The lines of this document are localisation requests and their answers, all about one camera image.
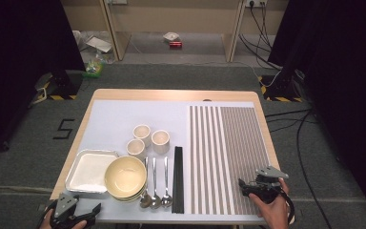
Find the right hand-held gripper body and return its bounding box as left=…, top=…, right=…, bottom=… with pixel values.
left=250, top=165, right=290, bottom=204

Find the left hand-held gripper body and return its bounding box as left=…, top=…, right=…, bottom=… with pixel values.
left=49, top=193, right=84, bottom=229

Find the white square plate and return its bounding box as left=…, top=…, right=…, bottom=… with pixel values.
left=65, top=149, right=120, bottom=195

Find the cream ceramic bowl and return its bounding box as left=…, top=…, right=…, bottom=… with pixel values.
left=104, top=155, right=148, bottom=199

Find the row of black chopsticks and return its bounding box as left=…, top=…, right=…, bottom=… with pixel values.
left=171, top=146, right=185, bottom=214

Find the person's left hand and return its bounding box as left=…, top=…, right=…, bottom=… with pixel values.
left=39, top=209, right=88, bottom=229

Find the person's right hand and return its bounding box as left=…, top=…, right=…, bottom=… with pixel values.
left=249, top=177, right=291, bottom=229

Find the green ceramic bowl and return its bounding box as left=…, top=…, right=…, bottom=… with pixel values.
left=108, top=187, right=148, bottom=202

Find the brown striped placemat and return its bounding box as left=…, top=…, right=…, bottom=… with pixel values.
left=189, top=105, right=273, bottom=216

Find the white ribbed cup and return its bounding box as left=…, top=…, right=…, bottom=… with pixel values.
left=132, top=123, right=153, bottom=147
left=151, top=129, right=172, bottom=155
left=126, top=138, right=147, bottom=161

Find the black stand base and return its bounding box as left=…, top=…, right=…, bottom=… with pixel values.
left=258, top=71, right=304, bottom=103
left=49, top=70, right=84, bottom=101

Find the black curtain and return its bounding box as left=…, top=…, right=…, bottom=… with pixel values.
left=268, top=0, right=366, bottom=218
left=0, top=0, right=87, bottom=160

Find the green snack packet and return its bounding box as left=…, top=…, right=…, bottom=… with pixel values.
left=83, top=60, right=104, bottom=79

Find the clear plastic bag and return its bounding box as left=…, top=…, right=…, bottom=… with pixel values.
left=93, top=51, right=115, bottom=65

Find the white flat packet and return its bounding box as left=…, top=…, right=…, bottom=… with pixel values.
left=85, top=35, right=112, bottom=53

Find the white crumpled box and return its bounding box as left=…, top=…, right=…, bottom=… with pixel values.
left=162, top=31, right=180, bottom=43

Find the wooden desk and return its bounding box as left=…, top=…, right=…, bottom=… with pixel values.
left=60, top=0, right=290, bottom=63

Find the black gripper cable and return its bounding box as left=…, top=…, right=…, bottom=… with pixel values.
left=37, top=199, right=58, bottom=229
left=279, top=189, right=296, bottom=225

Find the black floor cable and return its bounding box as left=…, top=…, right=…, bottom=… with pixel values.
left=264, top=108, right=314, bottom=118
left=295, top=109, right=333, bottom=229

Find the black power cable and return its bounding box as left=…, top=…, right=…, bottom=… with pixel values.
left=238, top=1, right=283, bottom=71
left=259, top=1, right=275, bottom=53

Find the white wall socket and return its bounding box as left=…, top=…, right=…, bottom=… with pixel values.
left=245, top=0, right=268, bottom=8

